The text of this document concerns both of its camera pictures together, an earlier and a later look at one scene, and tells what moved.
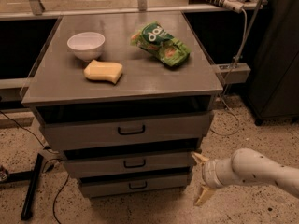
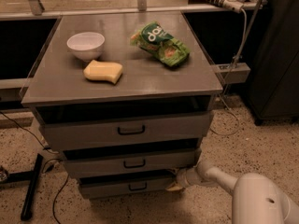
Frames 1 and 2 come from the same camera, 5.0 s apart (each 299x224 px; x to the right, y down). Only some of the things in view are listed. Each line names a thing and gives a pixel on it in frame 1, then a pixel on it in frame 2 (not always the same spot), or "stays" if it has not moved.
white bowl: (86, 45) stays
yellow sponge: (103, 71) stays
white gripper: (207, 174) -> (186, 178)
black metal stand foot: (32, 176) stays
